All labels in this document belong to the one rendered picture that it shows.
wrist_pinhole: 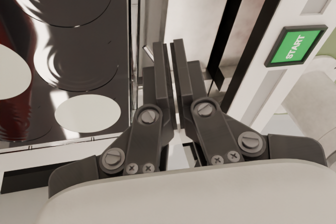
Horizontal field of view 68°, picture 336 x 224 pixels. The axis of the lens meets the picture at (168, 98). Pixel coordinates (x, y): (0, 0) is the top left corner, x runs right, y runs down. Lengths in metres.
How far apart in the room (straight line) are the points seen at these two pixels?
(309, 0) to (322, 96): 0.33
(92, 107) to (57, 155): 0.30
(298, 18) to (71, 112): 0.33
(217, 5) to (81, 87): 0.22
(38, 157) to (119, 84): 0.38
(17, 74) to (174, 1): 0.22
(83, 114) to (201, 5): 0.24
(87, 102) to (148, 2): 0.18
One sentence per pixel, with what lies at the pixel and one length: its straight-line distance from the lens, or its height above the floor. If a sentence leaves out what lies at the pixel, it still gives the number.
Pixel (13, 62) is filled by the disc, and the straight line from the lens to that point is 0.35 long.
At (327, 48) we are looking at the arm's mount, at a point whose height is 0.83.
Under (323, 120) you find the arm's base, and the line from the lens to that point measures 0.59.
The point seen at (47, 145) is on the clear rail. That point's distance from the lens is 0.49.
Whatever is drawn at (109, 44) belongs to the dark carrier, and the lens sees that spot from 0.32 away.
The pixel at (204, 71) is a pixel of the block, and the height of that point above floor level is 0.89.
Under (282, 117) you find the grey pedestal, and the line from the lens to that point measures 0.82.
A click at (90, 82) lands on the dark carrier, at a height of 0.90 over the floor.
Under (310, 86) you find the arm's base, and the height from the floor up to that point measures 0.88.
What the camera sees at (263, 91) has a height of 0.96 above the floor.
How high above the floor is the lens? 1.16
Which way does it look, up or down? 38 degrees down
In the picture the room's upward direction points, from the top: 163 degrees clockwise
